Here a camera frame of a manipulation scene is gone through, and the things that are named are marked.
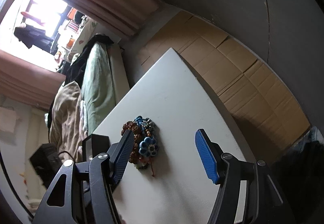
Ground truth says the green bed sheet mattress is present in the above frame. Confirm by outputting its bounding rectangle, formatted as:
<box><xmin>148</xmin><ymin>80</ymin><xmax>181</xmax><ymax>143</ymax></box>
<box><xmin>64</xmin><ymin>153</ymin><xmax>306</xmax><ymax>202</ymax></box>
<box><xmin>81</xmin><ymin>43</ymin><xmax>130</xmax><ymax>135</ymax></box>

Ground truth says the black jewelry box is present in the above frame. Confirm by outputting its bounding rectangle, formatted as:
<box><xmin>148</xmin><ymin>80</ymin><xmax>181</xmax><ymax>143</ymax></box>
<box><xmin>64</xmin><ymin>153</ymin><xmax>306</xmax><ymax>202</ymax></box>
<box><xmin>82</xmin><ymin>133</ymin><xmax>110</xmax><ymax>161</ymax></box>

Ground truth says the blue flower bead bracelet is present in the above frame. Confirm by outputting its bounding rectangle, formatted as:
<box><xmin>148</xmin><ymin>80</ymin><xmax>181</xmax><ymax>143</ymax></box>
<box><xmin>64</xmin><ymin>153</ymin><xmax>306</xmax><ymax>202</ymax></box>
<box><xmin>133</xmin><ymin>115</ymin><xmax>160</xmax><ymax>158</ymax></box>

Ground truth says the beige blanket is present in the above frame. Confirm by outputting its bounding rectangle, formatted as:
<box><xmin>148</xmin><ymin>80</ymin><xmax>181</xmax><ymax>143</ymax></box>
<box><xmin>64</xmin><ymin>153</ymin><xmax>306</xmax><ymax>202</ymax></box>
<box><xmin>49</xmin><ymin>81</ymin><xmax>84</xmax><ymax>163</ymax></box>

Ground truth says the flattened cardboard on floor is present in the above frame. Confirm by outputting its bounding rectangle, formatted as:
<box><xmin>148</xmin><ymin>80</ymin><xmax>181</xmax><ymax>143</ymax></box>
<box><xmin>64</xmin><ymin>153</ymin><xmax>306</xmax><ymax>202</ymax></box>
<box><xmin>137</xmin><ymin>12</ymin><xmax>310</xmax><ymax>157</ymax></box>

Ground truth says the cluttered windowsill desk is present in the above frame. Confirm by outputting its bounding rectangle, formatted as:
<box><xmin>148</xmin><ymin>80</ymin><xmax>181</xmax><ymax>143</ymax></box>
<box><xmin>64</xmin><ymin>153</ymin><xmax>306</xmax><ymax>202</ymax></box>
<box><xmin>9</xmin><ymin>3</ymin><xmax>81</xmax><ymax>71</ymax></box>

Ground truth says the brown rudraksha bead bracelet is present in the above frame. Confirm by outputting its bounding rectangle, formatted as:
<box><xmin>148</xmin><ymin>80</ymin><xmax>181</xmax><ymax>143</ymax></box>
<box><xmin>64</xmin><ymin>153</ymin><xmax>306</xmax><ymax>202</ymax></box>
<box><xmin>121</xmin><ymin>120</ymin><xmax>142</xmax><ymax>164</ymax></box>

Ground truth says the black clothing on bed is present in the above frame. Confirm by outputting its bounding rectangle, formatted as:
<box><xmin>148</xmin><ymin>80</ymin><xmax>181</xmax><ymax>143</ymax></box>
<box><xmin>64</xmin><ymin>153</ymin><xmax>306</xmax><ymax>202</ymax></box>
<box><xmin>60</xmin><ymin>34</ymin><xmax>114</xmax><ymax>87</ymax></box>

